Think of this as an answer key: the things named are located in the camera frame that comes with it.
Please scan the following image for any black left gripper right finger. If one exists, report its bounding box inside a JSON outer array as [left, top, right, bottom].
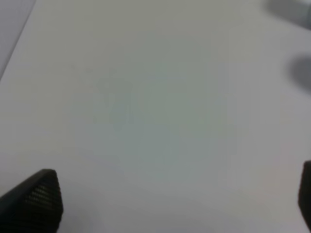
[[298, 161, 311, 232]]

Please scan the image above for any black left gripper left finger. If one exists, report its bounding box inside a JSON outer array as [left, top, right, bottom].
[[0, 169, 64, 233]]

